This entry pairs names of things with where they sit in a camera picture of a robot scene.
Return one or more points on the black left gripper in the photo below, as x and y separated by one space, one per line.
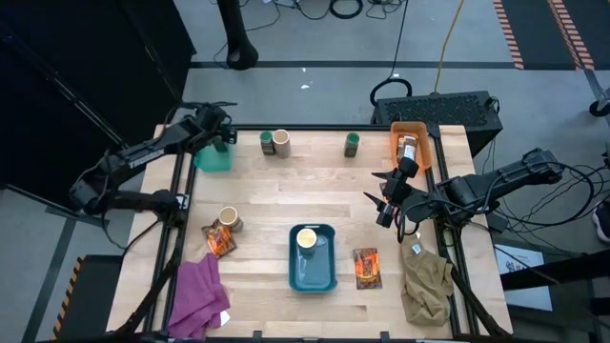
212 124

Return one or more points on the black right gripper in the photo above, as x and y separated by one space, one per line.
398 193

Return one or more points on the green label spice jar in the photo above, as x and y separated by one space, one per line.
266 138
352 139
220 146

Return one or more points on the furikake jar beige lid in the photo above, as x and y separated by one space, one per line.
281 138
306 238
229 216

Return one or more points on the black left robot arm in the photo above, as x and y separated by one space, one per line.
143 155

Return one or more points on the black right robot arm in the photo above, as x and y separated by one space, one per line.
500 178

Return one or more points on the aqua plastic bin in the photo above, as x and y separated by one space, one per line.
209 162

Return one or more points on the orange translucent plastic bin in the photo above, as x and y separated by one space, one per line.
425 143

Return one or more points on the black computer case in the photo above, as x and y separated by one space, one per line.
438 110

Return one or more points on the tan cloth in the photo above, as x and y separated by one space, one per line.
424 286

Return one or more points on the dark teal plastic bin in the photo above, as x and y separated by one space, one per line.
314 276

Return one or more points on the black folding partition screen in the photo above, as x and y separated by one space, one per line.
71 71

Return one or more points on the white paper sheet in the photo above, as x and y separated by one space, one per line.
522 276

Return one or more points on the purple cloth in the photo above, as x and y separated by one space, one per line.
197 295

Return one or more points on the black mat hazard stripes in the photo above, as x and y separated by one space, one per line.
543 33
81 295

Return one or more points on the person's shoe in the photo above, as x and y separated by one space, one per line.
602 221

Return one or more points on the black caster wheel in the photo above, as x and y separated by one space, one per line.
599 107

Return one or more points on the black aluminium table frame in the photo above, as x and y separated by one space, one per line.
333 127

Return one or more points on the black padded stand post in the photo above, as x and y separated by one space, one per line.
236 33

